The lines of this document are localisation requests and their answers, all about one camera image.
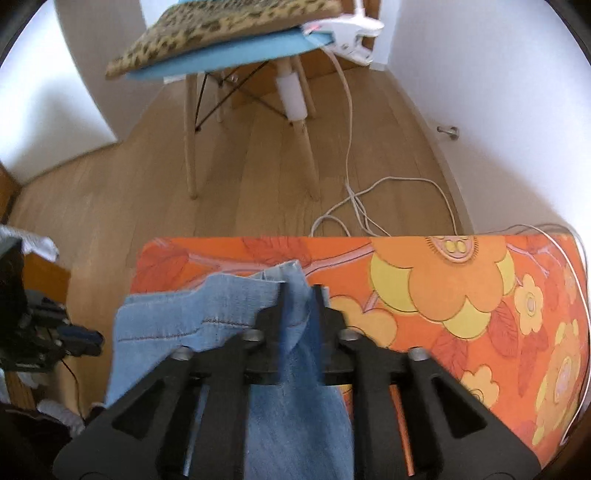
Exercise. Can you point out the white plastic clamp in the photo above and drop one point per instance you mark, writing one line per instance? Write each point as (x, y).
(346, 37)

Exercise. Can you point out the metal door stop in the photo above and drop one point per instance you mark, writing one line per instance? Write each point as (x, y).
(450, 133)

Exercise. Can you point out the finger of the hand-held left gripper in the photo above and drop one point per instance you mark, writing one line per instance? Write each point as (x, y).
(83, 341)

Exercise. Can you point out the black jacket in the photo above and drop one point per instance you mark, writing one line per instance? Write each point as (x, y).
(27, 443)

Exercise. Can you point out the person's left hand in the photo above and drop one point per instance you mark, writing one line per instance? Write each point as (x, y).
(32, 242)

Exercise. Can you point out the grey black slipper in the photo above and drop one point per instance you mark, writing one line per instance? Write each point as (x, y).
(60, 413)

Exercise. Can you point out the leopard print cushion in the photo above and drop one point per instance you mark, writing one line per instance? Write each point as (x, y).
(207, 27)

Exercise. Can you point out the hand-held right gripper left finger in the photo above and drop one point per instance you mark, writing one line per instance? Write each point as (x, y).
(270, 332)

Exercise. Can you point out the blue chair wooden legs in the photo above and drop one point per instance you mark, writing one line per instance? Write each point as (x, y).
(231, 57)

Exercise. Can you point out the orange floral tablecloth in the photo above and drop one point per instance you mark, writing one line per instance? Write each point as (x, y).
(438, 295)

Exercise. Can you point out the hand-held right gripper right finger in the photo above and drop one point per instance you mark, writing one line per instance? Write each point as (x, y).
(330, 341)

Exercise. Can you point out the light blue denim pants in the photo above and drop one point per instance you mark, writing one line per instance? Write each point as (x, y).
(231, 304)

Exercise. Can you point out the white plastic tube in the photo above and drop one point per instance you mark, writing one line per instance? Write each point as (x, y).
(293, 97)

